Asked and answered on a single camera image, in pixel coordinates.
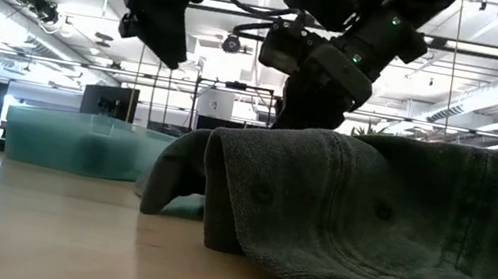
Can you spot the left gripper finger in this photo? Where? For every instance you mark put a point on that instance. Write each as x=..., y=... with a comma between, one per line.
x=176, y=31
x=142, y=20

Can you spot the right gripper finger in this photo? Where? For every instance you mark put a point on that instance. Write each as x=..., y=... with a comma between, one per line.
x=290, y=106
x=322, y=111

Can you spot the large grey-green cap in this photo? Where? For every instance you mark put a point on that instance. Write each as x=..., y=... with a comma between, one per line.
x=367, y=220

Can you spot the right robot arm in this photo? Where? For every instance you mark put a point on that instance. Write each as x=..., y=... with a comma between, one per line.
x=403, y=8

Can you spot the green potted plant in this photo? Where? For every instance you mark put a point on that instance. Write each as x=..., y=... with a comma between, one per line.
x=366, y=130

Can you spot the round black ceiling lamp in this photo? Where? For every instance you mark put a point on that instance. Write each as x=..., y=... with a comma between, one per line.
x=231, y=44

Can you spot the dark wide screen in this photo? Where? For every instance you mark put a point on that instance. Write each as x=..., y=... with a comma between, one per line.
x=231, y=126

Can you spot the white box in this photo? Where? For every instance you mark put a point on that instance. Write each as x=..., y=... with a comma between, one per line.
x=214, y=103

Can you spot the teal translucent plastic bin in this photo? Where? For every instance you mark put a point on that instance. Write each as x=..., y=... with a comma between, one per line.
x=75, y=146

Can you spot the black metal frame stand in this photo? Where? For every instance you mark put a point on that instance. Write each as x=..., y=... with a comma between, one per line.
x=238, y=85

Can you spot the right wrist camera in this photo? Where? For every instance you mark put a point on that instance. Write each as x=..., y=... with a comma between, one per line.
x=290, y=47

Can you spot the black ceiling camera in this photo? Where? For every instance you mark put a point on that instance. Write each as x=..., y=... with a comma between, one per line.
x=38, y=3

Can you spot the thin black horizontal rail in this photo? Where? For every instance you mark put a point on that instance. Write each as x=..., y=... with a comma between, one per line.
x=434, y=125

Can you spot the black overhead frame beam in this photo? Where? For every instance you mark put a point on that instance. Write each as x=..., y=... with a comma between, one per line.
x=497, y=51

